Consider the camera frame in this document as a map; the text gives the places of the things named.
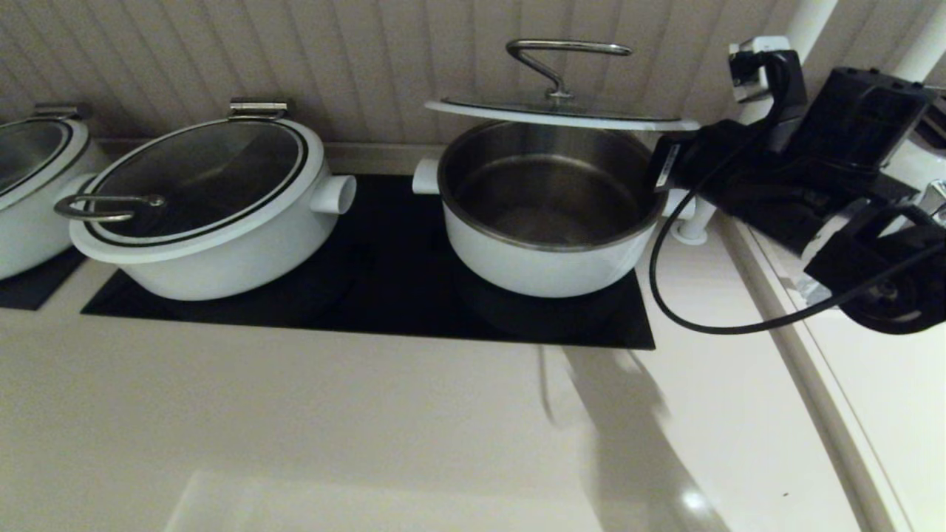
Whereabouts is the glass lid with looped handle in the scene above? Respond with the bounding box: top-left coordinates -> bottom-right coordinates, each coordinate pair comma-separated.
425,38 -> 701,132

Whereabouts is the white pot with steel interior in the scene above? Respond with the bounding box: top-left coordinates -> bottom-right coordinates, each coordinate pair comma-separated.
412,118 -> 699,299

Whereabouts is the wide white pot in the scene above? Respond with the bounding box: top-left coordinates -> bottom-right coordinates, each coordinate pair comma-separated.
70,118 -> 358,302
0,118 -> 112,282

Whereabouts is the large black induction cooktop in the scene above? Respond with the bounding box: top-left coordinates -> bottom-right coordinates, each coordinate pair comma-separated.
81,175 -> 656,350

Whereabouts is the small black induction cooktop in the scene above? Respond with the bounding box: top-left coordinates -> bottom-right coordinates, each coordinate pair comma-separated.
0,248 -> 89,311

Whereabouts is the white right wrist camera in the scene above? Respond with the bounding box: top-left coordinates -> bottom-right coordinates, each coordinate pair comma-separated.
728,35 -> 793,103

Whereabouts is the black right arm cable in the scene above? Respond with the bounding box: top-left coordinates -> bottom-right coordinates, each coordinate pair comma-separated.
649,52 -> 946,335

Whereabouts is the glass lid with ring handle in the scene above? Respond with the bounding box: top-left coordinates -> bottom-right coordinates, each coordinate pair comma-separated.
55,118 -> 326,265

